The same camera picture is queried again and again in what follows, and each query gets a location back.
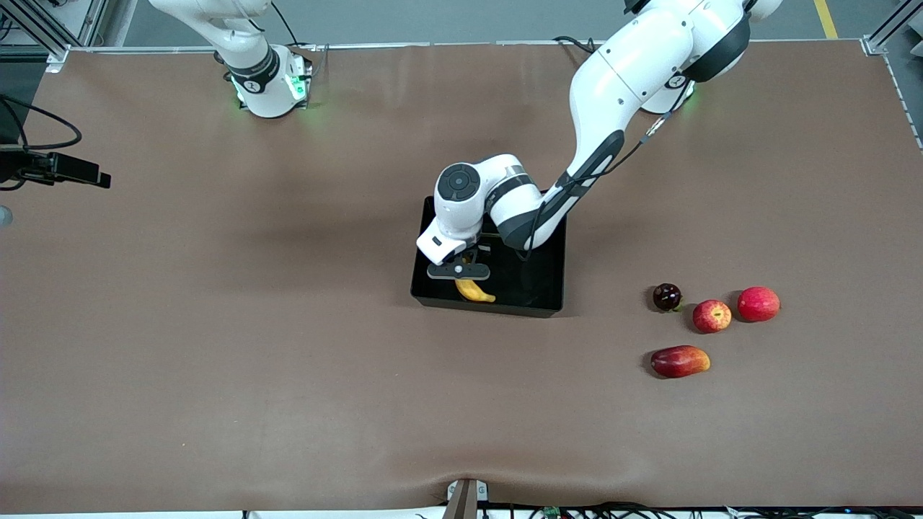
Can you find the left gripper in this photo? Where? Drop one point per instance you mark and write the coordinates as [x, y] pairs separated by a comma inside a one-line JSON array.
[[472, 256]]

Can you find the yellow banana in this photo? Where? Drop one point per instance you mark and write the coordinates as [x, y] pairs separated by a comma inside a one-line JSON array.
[[472, 290]]

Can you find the small red-yellow apple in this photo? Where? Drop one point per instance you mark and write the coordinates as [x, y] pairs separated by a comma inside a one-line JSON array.
[[712, 316]]

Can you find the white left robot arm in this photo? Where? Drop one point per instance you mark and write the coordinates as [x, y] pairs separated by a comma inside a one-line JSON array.
[[627, 65]]

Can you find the black rectangular box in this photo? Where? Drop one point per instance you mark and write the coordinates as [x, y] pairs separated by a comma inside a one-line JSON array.
[[533, 288]]

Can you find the dark purple mangosteen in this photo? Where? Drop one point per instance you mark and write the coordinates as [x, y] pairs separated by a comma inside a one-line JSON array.
[[666, 297]]

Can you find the red-yellow mango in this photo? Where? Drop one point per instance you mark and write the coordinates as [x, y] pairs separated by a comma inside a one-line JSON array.
[[678, 362]]

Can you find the small green connector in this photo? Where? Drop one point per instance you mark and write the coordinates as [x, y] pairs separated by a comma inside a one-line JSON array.
[[551, 512]]

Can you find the red apple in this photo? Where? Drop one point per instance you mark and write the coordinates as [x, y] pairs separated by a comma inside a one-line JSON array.
[[758, 303]]

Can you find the aluminium frame strut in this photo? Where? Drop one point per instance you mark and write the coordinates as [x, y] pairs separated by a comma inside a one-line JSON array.
[[876, 43], [54, 50]]

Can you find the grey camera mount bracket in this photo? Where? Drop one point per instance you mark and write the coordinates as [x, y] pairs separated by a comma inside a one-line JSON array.
[[465, 501]]

